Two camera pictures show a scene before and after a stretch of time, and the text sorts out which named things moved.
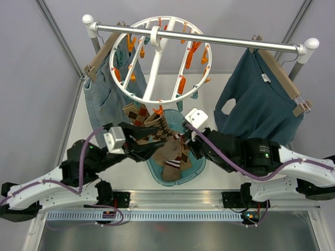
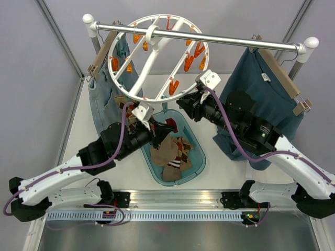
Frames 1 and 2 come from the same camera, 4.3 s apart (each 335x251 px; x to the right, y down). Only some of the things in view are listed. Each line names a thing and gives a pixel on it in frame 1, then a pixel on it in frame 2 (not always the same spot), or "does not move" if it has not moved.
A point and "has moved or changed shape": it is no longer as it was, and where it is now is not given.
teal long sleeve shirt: [265, 107] does not move
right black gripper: [192, 145] to [192, 105]
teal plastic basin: [175, 120] does not move
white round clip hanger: [161, 60] does not move
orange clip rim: [181, 84] to [172, 86]
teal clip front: [180, 105] has moved or changed shape
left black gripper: [139, 152] to [157, 131]
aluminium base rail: [208, 200] does not move
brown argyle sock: [158, 122] has moved or changed shape
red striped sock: [179, 137] to [170, 121]
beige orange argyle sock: [137, 114] has moved or changed shape
